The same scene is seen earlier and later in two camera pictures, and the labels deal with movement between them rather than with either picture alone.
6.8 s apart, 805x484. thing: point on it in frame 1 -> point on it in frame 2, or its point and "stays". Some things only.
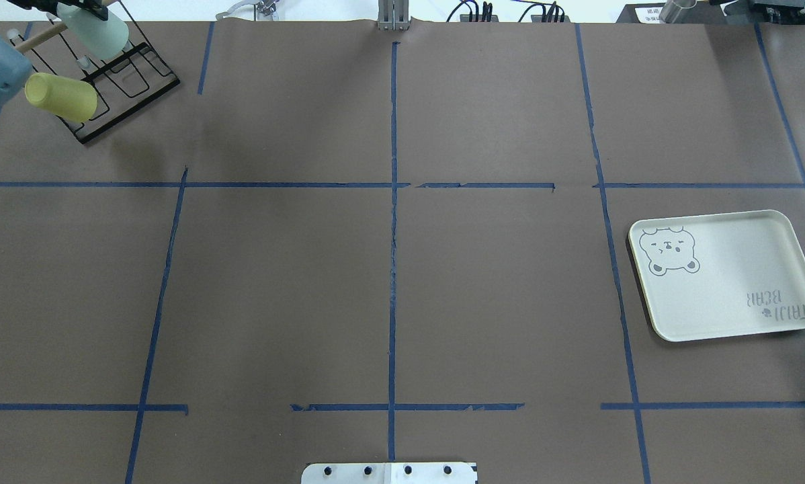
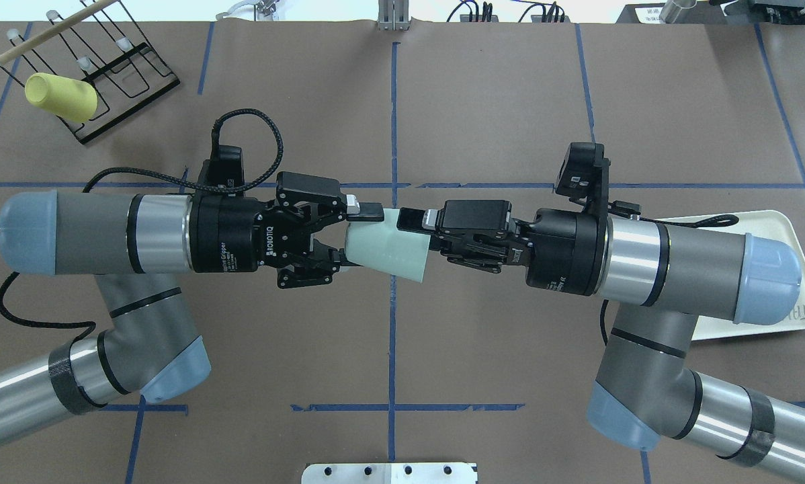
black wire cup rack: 97,65 stays
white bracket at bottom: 390,472 stays
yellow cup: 74,100 stays
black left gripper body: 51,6 -> 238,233
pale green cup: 99,37 -> 382,247
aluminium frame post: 393,15 stays
